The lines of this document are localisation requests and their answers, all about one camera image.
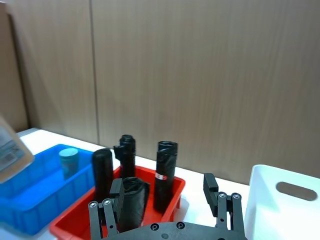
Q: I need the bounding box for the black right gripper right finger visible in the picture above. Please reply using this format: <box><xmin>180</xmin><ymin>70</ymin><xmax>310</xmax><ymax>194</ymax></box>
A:
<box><xmin>203</xmin><ymin>172</ymin><xmax>245</xmax><ymax>236</ymax></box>

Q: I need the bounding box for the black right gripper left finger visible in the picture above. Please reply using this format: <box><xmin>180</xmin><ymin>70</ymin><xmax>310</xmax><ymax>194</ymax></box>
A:
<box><xmin>87</xmin><ymin>177</ymin><xmax>125</xmax><ymax>240</ymax></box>

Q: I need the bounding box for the black bag roll with loose end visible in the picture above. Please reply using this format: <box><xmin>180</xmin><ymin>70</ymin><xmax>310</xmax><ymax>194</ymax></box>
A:
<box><xmin>113</xmin><ymin>134</ymin><xmax>137</xmax><ymax>180</ymax></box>

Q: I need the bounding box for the black bag roll red label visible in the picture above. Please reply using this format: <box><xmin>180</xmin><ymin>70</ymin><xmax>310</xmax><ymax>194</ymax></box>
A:
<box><xmin>153</xmin><ymin>140</ymin><xmax>179</xmax><ymax>214</ymax></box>

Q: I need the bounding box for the red plastic bin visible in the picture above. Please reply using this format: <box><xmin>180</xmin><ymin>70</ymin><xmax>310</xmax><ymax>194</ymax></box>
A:
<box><xmin>49</xmin><ymin>164</ymin><xmax>187</xmax><ymax>240</ymax></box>

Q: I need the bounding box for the teal bag roll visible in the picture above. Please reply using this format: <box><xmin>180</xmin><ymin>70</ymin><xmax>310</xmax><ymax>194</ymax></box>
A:
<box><xmin>58</xmin><ymin>147</ymin><xmax>80</xmax><ymax>180</ymax></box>

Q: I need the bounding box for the blue plastic bin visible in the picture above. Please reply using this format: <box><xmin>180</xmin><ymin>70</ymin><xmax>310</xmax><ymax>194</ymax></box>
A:
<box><xmin>0</xmin><ymin>143</ymin><xmax>97</xmax><ymax>236</ymax></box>

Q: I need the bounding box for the brown cardboard packet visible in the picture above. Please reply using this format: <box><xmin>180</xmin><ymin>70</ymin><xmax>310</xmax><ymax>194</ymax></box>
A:
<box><xmin>0</xmin><ymin>114</ymin><xmax>35</xmax><ymax>185</ymax></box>

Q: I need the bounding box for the white plastic bin with handle hole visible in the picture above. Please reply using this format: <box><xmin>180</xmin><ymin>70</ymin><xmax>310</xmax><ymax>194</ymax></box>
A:
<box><xmin>244</xmin><ymin>164</ymin><xmax>320</xmax><ymax>240</ymax></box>

